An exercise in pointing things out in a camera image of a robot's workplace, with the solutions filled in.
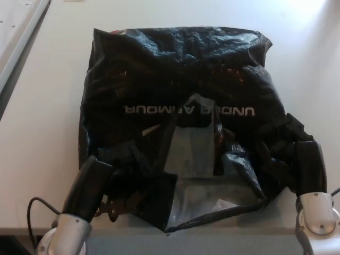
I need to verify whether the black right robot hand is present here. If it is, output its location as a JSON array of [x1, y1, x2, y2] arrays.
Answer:
[[256, 113, 329, 199]]

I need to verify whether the white neighbouring table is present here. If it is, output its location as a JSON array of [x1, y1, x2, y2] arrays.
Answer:
[[0, 0, 51, 94]]

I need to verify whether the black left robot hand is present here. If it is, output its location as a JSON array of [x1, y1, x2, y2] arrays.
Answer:
[[61, 143, 160, 224]]

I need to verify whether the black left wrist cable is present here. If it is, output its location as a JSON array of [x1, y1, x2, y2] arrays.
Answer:
[[26, 197, 62, 247]]

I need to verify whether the white sheet with black dots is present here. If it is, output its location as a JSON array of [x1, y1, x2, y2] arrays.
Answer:
[[0, 0, 40, 58]]

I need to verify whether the black plastic shopping bag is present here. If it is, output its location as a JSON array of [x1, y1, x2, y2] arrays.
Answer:
[[76, 25, 274, 234]]

